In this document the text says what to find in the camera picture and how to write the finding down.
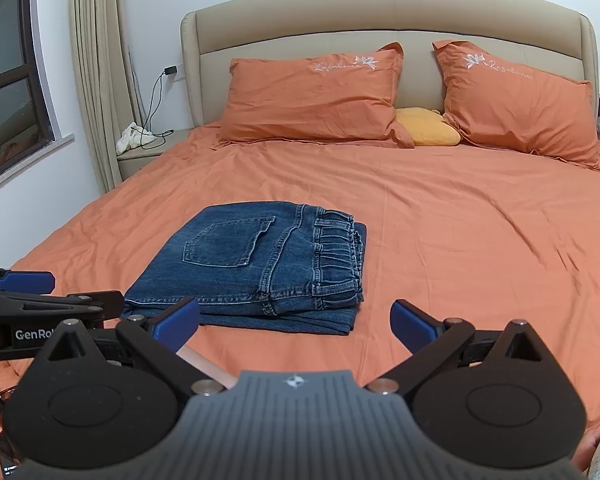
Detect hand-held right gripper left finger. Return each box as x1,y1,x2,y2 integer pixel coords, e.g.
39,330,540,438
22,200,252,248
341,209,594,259
32,297,221,397

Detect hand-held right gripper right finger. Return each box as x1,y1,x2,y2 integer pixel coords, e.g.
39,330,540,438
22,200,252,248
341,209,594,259
365,299,561,396

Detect yellow cushion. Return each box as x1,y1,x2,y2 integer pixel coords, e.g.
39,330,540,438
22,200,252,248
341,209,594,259
395,106,462,147

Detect white crumpled cloth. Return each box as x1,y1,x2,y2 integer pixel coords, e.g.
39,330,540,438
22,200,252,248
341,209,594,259
116,121,156,155

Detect dark framed window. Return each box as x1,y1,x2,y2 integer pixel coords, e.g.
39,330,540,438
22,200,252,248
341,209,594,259
0,0,57,192

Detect beige curtain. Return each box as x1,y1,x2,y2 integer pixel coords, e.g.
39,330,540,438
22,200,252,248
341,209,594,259
67,0,147,196

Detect orange embroidered pillow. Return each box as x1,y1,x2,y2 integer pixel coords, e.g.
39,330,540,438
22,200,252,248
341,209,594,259
215,42,416,150
432,40,600,173

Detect orange bed sheet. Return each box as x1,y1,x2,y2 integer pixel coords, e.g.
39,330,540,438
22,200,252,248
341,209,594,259
0,125,600,480

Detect black charger cable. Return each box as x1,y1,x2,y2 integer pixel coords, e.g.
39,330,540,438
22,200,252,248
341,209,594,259
141,72,176,152

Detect blue denim pants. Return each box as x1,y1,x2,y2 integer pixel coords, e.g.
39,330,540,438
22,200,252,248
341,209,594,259
121,201,368,336

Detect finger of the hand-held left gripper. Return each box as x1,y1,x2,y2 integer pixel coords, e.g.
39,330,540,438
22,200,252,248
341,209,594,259
0,263,56,295
0,288,126,323

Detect beige nightstand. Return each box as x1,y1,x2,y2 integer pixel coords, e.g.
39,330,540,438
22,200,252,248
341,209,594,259
116,127,197,184

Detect beige upholstered headboard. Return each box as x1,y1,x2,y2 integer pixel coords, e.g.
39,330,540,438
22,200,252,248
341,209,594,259
180,0,600,131

